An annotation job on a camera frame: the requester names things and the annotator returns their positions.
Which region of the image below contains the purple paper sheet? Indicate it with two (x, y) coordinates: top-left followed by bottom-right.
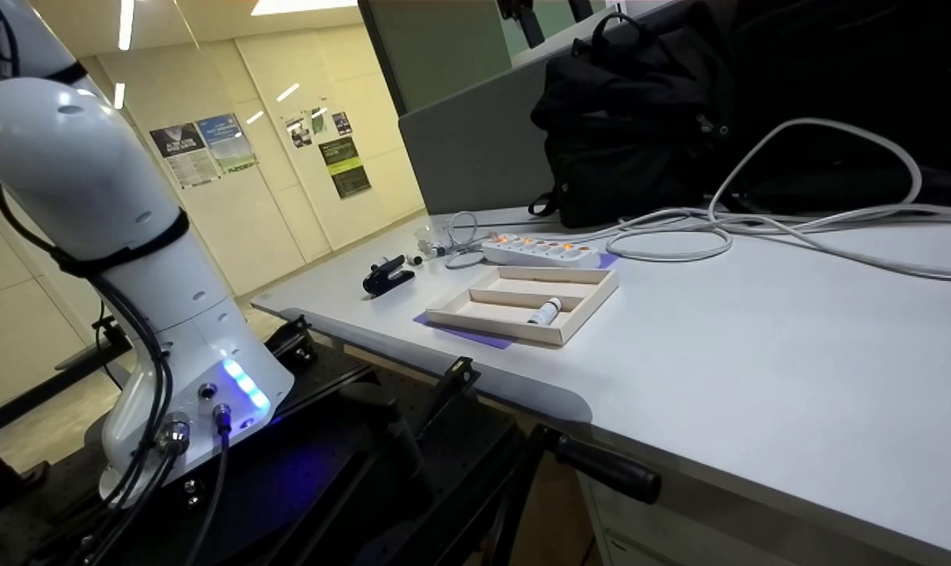
(412, 252), (622, 351)

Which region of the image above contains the black cable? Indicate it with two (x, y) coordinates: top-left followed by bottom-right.
(180, 402), (236, 566)

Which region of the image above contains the blue and white poster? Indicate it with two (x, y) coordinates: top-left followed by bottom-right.
(196, 113), (259, 175)

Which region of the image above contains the coil of grey cable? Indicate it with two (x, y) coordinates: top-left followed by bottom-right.
(442, 210), (488, 270)

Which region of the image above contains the white power strip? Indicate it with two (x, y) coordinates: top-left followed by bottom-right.
(481, 233), (603, 270)

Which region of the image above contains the beige cardboard tray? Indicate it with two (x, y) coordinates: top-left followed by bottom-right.
(424, 265), (620, 347)

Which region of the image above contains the clear plastic cup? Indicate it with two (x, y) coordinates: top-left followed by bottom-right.
(413, 225), (447, 258)

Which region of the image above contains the small white vial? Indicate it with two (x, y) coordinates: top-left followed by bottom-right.
(527, 296), (564, 327)

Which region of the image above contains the black backpack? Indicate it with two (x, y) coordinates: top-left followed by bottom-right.
(527, 11), (737, 230)

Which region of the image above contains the black and green poster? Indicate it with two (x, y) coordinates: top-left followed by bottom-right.
(318, 136), (373, 200)

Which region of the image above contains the dark poster with white text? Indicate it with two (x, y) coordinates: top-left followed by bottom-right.
(149, 122), (222, 190)

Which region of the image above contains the grey desk partition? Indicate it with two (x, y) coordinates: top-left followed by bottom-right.
(397, 53), (572, 219)

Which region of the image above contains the black stapler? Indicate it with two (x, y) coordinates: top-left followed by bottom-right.
(362, 254), (417, 299)

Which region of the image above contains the black robot stand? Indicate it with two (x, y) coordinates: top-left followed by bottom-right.
(0, 314), (664, 566)

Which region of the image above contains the thick white cable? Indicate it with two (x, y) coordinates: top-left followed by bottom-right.
(600, 117), (951, 283)

